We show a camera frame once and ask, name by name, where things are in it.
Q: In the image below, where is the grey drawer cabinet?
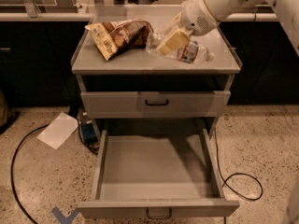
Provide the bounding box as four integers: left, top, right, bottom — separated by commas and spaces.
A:
72, 30, 240, 136

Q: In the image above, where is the blue power box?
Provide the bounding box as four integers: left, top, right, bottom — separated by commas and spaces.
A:
78, 107, 97, 144

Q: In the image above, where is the black cable right floor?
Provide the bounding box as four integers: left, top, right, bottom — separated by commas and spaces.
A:
213, 126, 264, 202

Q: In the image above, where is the open grey middle drawer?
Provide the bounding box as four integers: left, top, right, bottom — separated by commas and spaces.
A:
78, 130, 239, 219

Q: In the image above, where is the brown chip bag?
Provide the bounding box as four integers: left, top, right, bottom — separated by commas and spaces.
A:
86, 19, 153, 62

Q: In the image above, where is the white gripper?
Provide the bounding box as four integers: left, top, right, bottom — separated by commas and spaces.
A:
157, 0, 219, 55

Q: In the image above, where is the black cable floor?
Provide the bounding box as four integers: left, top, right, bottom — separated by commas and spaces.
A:
213, 126, 264, 202
10, 123, 50, 224

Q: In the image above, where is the clear plastic water bottle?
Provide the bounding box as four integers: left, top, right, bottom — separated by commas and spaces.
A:
146, 33, 214, 64

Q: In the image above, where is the white counter rail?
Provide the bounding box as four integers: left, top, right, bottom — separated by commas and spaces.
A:
0, 13, 278, 21

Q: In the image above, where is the black cable left floor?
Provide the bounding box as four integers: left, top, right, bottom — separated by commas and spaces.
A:
10, 123, 50, 224

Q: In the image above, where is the white paper sheet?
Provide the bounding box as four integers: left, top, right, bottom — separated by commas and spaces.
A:
37, 112, 78, 149

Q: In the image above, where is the closed grey top drawer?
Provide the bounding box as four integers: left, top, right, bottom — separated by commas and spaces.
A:
81, 91, 230, 119

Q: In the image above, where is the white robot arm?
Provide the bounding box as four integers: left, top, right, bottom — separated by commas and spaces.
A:
160, 0, 299, 54

